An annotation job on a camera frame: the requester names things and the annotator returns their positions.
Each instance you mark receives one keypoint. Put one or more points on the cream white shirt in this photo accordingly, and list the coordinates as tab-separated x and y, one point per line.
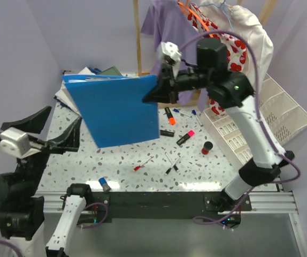
247	25

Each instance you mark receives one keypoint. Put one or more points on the black cap marker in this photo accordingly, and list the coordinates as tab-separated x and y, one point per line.
172	165
171	161

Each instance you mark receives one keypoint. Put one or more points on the purple t-shirt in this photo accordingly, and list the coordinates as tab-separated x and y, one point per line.
165	22

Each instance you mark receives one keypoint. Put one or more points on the orange highlighter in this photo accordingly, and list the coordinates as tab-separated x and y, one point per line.
170	116

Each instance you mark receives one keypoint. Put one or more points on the white file rack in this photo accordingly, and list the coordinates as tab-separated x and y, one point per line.
284	116

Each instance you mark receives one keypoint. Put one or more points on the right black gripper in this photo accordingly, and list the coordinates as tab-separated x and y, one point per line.
164	87

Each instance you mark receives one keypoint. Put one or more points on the blue document folder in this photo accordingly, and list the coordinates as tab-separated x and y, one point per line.
112	107

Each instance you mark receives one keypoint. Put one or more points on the folded white cloth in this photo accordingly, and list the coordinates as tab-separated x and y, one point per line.
68	99

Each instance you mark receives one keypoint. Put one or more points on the orange clothes hanger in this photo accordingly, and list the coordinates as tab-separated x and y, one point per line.
197	19

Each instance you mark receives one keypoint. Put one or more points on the light blue clothes hanger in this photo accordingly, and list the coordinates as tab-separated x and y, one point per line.
226	10

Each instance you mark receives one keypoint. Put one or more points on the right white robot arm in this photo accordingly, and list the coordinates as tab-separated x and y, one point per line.
234	93

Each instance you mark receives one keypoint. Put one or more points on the red cap marker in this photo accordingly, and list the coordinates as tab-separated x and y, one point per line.
142	164

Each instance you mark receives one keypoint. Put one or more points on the three-drawer desk organizer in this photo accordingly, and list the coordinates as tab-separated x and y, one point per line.
112	71

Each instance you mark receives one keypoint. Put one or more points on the black cap marker lower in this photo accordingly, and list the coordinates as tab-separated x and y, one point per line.
172	165

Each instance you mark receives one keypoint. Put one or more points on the blue cap marker right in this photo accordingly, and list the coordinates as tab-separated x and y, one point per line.
197	117

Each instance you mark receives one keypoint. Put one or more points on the red black stamp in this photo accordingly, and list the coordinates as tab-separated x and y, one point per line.
207	147

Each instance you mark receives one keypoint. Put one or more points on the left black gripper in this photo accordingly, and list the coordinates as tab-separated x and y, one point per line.
47	146

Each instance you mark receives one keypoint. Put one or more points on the blue highlighter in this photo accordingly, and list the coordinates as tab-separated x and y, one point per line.
166	133

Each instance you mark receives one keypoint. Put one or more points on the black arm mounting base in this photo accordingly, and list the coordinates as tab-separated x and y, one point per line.
158	205

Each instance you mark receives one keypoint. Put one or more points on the red floral dress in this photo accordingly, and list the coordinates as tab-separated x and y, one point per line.
236	50

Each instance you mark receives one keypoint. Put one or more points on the black cap marker upper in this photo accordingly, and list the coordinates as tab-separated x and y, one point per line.
171	161

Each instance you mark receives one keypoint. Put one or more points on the pink highlighter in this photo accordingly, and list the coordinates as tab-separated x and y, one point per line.
186	137

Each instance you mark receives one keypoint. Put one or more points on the blue grey stamp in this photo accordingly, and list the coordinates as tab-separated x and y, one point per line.
106	188

